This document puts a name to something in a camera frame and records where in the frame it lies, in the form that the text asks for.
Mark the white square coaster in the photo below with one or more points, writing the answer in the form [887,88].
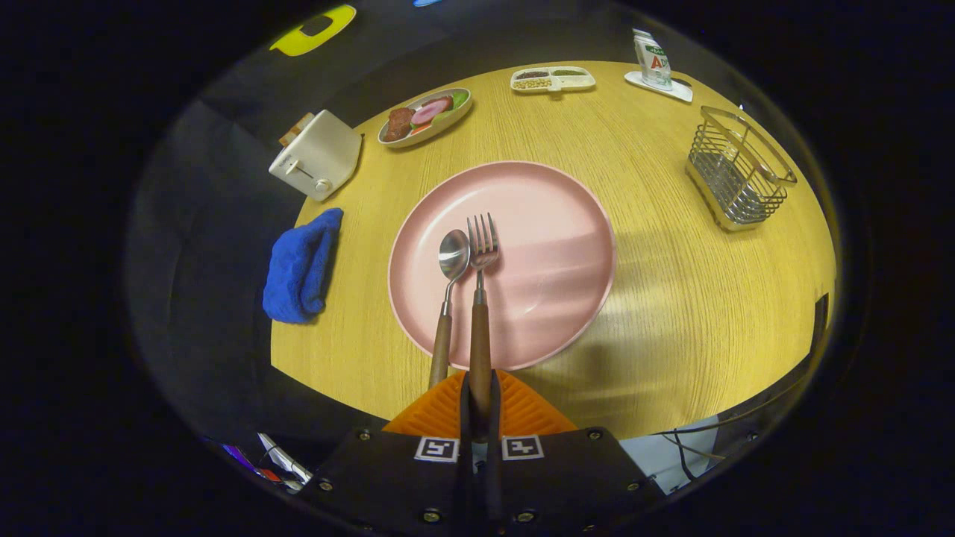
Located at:
[675,91]

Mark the oval dish with toy food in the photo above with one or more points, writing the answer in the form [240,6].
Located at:
[421,118]

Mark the white divided dish with beans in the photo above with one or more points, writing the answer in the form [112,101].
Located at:
[552,78]

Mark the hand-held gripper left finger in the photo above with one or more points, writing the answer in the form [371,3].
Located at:
[388,485]

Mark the cream toaster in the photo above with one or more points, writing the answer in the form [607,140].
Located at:
[321,156]

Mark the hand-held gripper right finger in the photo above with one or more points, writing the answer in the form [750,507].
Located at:
[567,485]

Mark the brown toast slice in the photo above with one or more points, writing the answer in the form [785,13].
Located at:
[295,130]

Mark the blue towel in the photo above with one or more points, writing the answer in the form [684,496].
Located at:
[298,268]

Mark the white green label bottle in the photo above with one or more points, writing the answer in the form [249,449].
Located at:
[653,63]

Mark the pink round plate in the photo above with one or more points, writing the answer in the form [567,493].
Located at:
[545,253]

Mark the black table bracket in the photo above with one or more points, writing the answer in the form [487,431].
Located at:
[821,321]

